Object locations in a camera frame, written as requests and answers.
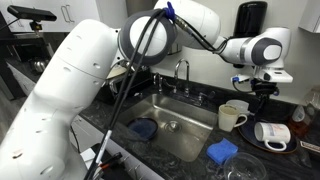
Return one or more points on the clear glass bowl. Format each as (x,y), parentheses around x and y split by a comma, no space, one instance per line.
(245,168)

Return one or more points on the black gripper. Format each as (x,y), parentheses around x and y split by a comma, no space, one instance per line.
(265,87)

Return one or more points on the plain white wall cabinet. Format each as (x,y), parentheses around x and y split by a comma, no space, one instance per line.
(310,15)

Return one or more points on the dark blue dinner plate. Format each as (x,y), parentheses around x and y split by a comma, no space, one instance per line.
(248,138)

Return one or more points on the chrome gooseneck faucet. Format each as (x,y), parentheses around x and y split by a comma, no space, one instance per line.
(187,76)

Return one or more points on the black and red pens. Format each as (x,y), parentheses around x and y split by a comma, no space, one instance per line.
(111,160)

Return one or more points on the black wall dispenser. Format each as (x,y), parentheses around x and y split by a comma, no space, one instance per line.
(250,18)

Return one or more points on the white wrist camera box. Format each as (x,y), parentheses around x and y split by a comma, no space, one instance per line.
(240,79)

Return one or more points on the chrome side sprayer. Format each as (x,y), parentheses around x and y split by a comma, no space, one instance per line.
(158,81)

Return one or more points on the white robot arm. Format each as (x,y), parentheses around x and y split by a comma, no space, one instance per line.
(83,66)

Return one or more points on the clear plastic container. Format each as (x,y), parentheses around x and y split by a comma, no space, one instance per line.
(313,98)

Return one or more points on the amber dish soap bottle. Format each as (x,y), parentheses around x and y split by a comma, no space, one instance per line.
(298,120)

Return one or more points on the stainless steel sink basin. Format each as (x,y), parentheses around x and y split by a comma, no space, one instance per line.
(186,116)

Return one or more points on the blue sponge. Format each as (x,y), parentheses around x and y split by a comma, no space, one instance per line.
(221,150)

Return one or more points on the black stereo camera bar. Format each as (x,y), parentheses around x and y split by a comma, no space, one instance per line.
(31,13)

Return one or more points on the cream coffee mug gold lettering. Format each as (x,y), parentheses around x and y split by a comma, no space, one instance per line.
(228,118)

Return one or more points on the white dish in rack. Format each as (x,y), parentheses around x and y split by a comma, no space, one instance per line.
(116,71)

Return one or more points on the black dish rack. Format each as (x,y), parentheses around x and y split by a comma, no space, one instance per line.
(133,88)

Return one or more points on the metal sink drain strainer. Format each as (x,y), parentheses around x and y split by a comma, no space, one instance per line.
(172,126)

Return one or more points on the blue plate brown rim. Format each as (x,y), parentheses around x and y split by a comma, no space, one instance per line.
(143,128)

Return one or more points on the metal kettle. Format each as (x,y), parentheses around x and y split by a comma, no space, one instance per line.
(38,65)

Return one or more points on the white mug with print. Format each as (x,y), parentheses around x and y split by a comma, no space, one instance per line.
(273,133)

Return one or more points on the white paper note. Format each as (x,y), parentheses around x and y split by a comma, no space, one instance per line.
(87,156)

